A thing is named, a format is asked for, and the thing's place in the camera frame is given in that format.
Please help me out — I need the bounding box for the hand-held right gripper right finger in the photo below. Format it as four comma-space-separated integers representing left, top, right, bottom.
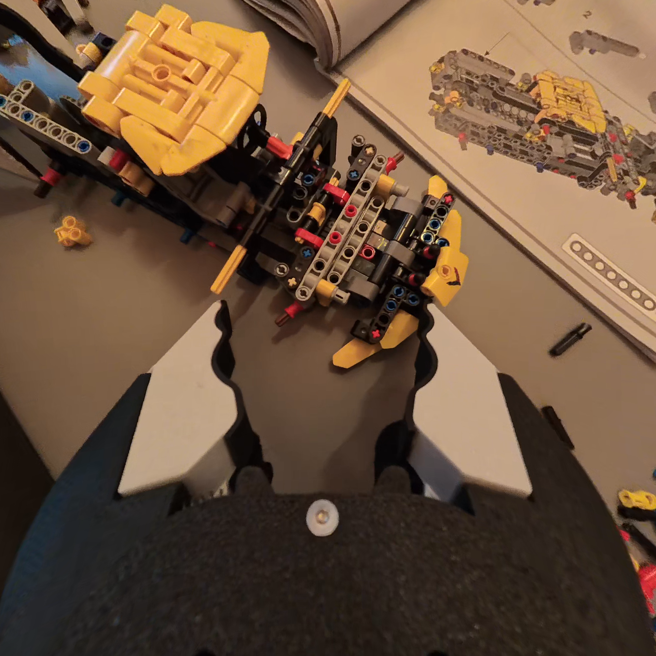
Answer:
407, 301, 533, 502

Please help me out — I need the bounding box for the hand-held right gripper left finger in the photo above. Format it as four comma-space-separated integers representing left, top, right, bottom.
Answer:
118, 300, 242, 497

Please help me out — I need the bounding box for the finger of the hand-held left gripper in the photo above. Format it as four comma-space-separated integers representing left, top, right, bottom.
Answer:
0, 5, 86, 100

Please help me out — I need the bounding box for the small black yellow toy subassembly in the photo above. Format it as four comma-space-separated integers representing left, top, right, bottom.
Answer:
332, 174, 470, 369

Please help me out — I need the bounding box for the partly built yellow toy car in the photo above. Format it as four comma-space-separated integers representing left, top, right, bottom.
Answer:
0, 4, 411, 329

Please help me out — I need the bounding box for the grey desk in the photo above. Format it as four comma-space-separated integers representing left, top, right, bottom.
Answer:
0, 0, 656, 564

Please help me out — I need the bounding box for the black toy pin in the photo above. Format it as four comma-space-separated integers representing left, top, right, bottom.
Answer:
548, 322, 593, 358
541, 405, 576, 452

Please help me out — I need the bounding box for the yellow toy connector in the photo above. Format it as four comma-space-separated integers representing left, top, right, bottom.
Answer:
54, 215, 94, 250

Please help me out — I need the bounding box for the scatter of small colourful toy pieces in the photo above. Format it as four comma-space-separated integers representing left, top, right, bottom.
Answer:
615, 487, 656, 622

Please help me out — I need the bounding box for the open instruction booklet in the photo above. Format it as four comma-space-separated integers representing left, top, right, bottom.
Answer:
241, 0, 656, 366

